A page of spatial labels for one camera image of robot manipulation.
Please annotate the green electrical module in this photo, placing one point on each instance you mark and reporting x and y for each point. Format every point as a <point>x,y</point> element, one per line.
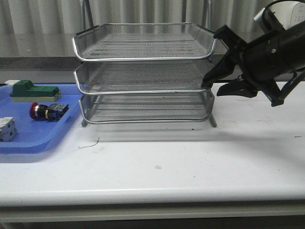
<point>26,91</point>

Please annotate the blue plastic tray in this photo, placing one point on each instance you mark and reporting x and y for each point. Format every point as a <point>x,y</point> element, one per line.
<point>34,136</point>

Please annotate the silver rack frame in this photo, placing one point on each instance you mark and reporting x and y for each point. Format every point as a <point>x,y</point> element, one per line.
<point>86,13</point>

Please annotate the red emergency stop button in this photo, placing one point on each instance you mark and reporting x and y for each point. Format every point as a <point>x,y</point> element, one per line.
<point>53,112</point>

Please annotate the white terminal block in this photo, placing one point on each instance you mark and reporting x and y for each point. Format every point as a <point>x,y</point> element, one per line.
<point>7,129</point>

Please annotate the grey steel counter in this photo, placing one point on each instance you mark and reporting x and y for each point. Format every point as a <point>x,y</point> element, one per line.
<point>41,58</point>

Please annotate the white appliance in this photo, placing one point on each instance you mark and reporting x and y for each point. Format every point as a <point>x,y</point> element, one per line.
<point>289,13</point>

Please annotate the silver mesh tray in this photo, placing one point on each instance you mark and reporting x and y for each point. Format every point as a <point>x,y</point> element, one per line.
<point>144,41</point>
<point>137,77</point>
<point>155,107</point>

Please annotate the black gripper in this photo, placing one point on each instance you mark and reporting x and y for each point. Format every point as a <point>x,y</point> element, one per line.
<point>268,64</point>

